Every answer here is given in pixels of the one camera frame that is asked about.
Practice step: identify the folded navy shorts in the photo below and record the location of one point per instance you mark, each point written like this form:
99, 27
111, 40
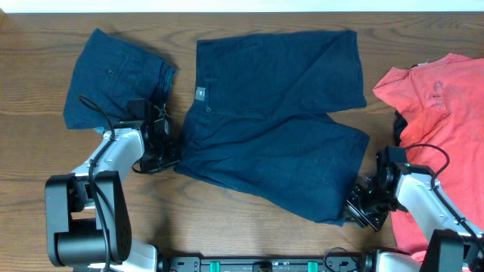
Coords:
108, 73

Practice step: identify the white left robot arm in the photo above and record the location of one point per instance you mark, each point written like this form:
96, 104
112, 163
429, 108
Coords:
87, 220

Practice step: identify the navy blue shorts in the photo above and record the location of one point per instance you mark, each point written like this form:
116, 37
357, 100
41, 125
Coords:
261, 119

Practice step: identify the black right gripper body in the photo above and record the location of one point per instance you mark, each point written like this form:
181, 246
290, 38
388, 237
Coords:
372, 207

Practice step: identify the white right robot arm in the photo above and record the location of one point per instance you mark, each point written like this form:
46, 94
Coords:
454, 243

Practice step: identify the red t-shirt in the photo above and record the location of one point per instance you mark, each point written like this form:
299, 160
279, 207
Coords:
442, 104

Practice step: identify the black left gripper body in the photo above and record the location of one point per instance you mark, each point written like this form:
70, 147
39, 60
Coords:
162, 147

